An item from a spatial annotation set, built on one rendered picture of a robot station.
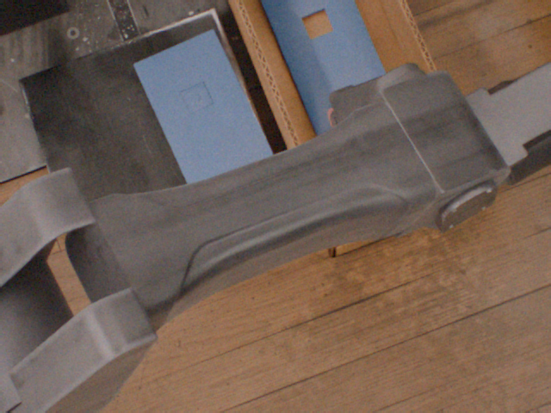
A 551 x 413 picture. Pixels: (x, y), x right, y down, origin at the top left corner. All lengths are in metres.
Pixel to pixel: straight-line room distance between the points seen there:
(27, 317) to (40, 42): 0.45
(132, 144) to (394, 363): 0.27
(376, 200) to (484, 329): 0.32
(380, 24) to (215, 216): 0.44
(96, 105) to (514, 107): 0.37
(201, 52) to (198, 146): 0.08
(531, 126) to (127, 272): 0.28
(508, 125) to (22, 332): 0.31
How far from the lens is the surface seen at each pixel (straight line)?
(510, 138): 0.70
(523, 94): 0.70
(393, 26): 0.95
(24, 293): 0.58
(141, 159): 0.92
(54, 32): 0.99
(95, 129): 0.93
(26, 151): 0.96
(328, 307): 0.90
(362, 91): 0.80
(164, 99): 0.93
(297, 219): 0.57
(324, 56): 0.94
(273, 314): 0.90
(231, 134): 0.91
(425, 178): 0.61
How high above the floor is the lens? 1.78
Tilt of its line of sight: 75 degrees down
